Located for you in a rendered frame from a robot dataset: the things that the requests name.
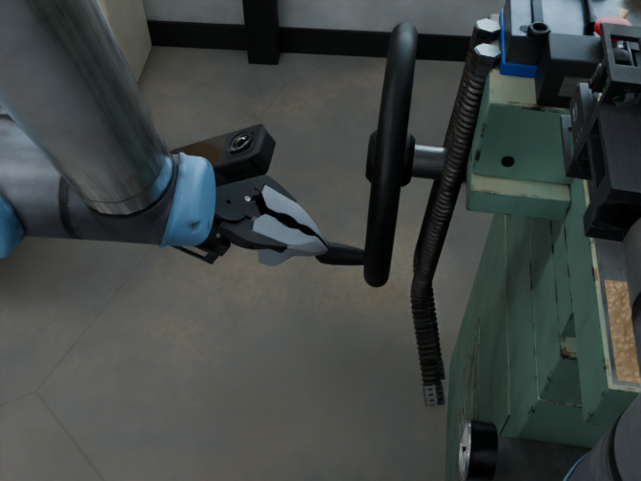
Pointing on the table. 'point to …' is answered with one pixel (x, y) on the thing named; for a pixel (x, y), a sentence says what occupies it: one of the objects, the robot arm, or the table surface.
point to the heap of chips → (622, 331)
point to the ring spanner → (538, 21)
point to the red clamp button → (609, 22)
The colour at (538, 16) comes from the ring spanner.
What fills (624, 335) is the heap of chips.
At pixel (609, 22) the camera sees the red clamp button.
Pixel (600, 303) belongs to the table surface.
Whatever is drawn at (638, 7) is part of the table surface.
